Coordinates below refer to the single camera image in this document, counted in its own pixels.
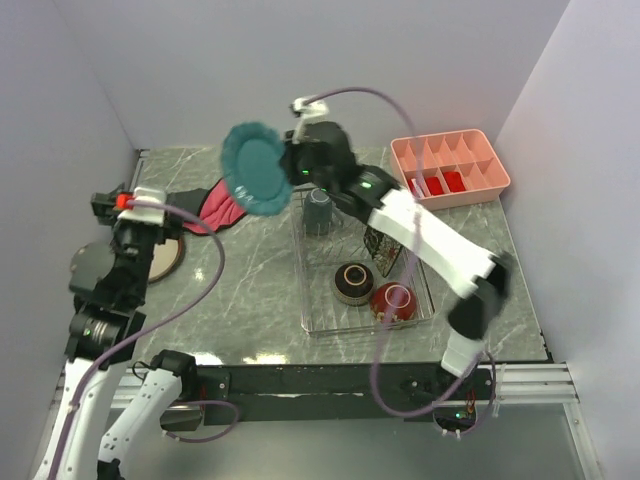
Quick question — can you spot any red black oven mitt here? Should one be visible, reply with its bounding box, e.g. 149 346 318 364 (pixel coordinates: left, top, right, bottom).
167 179 247 232

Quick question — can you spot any black floral square plate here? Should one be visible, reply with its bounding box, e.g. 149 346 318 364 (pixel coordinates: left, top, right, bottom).
363 226 403 278

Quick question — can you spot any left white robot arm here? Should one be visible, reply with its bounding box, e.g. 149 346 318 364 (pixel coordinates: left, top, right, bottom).
35 187 202 479

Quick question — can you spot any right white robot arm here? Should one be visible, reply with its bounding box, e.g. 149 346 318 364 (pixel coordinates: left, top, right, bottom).
280 121 512 398

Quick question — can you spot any grey blue ceramic mug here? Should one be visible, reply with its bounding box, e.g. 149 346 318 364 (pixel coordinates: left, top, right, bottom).
302 188 333 236

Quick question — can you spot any teal round plate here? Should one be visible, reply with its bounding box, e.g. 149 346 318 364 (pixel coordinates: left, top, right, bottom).
220 122 293 216

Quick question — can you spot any red cloth left compartment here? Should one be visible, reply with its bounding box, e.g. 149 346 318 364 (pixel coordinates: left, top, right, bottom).
407 178 424 199

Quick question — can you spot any white brown ceramic bowl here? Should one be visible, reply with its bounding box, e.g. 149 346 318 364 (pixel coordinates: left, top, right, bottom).
369 282 418 324

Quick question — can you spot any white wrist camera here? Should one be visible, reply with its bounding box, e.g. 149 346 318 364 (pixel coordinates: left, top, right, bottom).
115 186 167 226
290 97 329 144

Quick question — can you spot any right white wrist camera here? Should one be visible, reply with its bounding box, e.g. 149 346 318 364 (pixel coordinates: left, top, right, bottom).
290 97 329 144

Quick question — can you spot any metal wire dish rack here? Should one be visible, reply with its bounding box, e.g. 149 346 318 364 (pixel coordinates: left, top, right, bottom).
288 185 435 339

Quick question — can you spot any pink divided organizer tray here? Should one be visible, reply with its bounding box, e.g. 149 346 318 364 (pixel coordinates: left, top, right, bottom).
390 129 511 211

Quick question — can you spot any red cloth right compartment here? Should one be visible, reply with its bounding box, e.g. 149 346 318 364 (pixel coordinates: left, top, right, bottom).
442 170 466 193

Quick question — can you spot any red cloth middle compartment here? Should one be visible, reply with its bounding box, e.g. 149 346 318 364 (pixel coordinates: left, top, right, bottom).
425 175 445 196

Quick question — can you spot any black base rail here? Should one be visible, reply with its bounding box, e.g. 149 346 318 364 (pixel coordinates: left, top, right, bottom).
159 362 501 434

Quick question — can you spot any beige brown-rimmed round plate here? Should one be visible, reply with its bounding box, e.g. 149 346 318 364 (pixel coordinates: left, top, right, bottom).
148 236 185 284

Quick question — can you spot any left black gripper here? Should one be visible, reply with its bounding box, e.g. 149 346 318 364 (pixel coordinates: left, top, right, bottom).
93 182 183 301

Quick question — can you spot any black patterned ceramic bowl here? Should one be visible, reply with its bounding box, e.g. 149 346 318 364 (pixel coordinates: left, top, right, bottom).
332 262 375 306

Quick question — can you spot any red cloth compartment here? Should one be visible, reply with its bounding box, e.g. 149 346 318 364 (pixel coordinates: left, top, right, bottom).
442 170 466 193
407 178 424 199
425 175 445 196

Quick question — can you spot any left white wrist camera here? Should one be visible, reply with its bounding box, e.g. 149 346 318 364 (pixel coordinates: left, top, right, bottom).
115 186 167 226

